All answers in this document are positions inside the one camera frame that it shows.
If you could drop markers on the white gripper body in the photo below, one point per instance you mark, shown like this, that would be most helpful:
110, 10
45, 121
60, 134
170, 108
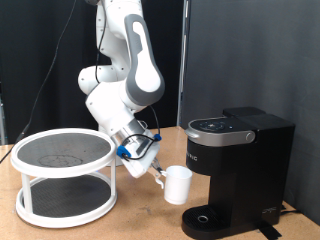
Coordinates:
140, 160

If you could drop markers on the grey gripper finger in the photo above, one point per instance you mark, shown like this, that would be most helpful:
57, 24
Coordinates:
159, 168

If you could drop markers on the white ceramic mug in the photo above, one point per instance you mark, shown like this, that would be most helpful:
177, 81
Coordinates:
178, 185

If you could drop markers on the black Keurig coffee machine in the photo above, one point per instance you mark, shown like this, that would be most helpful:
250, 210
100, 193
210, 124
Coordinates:
253, 173

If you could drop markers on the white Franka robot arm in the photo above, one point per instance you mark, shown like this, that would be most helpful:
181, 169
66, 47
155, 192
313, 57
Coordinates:
140, 66

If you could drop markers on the white two-tier turntable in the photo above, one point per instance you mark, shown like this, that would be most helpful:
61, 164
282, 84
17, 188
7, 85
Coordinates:
36, 150

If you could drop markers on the black backdrop curtain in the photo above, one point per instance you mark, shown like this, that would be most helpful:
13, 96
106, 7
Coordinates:
33, 50

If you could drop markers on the wrist camera on blue mount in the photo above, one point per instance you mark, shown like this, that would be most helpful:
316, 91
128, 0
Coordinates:
157, 137

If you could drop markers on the grey metal frame pole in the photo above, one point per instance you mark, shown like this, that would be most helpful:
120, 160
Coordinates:
182, 66

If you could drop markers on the grey metal post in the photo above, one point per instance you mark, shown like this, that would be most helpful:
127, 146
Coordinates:
2, 126

